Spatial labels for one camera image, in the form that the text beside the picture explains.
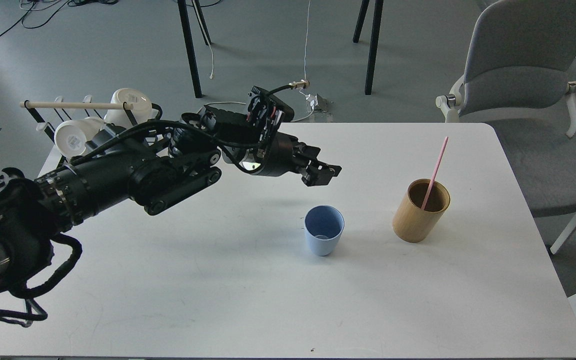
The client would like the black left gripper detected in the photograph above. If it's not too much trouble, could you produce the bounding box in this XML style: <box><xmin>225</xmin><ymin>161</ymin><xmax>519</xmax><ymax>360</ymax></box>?
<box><xmin>222</xmin><ymin>132</ymin><xmax>342</xmax><ymax>187</ymax></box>

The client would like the blue plastic cup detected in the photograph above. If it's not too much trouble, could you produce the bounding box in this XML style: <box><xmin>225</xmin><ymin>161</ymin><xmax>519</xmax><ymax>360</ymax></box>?
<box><xmin>304</xmin><ymin>205</ymin><xmax>345</xmax><ymax>256</ymax></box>

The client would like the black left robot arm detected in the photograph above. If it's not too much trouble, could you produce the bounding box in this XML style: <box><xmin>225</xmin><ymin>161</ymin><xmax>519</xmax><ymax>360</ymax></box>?
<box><xmin>0</xmin><ymin>80</ymin><xmax>342</xmax><ymax>328</ymax></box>

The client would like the white power plug adapter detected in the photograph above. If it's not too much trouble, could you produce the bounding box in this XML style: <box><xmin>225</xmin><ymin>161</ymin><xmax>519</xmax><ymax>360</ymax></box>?
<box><xmin>305</xmin><ymin>93</ymin><xmax>329</xmax><ymax>113</ymax></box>

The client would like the bamboo cylindrical holder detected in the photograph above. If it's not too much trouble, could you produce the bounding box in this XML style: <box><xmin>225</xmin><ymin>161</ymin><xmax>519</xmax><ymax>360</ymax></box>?
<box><xmin>391</xmin><ymin>178</ymin><xmax>451</xmax><ymax>243</ymax></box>

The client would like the black table leg right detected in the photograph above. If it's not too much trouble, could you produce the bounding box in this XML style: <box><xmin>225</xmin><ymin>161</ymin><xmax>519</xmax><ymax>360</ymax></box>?
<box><xmin>352</xmin><ymin>0</ymin><xmax>384</xmax><ymax>96</ymax></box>

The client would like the black table leg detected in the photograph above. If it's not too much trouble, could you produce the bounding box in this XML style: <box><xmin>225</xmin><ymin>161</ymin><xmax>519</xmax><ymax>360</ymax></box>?
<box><xmin>352</xmin><ymin>0</ymin><xmax>384</xmax><ymax>96</ymax></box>
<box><xmin>176</xmin><ymin>0</ymin><xmax>211</xmax><ymax>99</ymax></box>

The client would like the black table leg left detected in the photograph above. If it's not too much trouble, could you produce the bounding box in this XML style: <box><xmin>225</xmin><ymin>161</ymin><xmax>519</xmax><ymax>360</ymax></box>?
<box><xmin>176</xmin><ymin>0</ymin><xmax>211</xmax><ymax>99</ymax></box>

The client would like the grey office chair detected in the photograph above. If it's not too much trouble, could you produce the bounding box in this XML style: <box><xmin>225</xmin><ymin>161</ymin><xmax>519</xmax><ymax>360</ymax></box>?
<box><xmin>435</xmin><ymin>0</ymin><xmax>576</xmax><ymax>255</ymax></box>

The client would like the white mug on rack left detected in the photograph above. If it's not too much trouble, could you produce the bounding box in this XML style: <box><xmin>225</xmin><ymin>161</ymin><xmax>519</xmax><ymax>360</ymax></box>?
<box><xmin>54</xmin><ymin>116</ymin><xmax>105</xmax><ymax>159</ymax></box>

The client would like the white cable on floor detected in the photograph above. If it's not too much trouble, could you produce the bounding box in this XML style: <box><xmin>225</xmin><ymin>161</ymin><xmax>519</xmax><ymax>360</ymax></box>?
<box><xmin>186</xmin><ymin>0</ymin><xmax>319</xmax><ymax>123</ymax></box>

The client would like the black wire mug rack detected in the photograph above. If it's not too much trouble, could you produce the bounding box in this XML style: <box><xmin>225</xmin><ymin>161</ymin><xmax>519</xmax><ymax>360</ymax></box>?
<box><xmin>19</xmin><ymin>88</ymin><xmax>163</xmax><ymax>161</ymax></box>

